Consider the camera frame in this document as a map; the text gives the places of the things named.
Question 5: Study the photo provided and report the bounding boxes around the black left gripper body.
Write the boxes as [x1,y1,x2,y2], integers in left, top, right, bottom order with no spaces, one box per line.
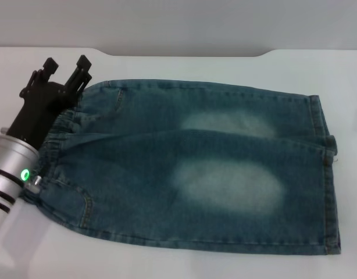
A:
[6,81,81,150]

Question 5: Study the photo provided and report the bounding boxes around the blue denim shorts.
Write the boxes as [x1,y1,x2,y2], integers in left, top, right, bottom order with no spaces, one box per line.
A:
[35,78,342,257]

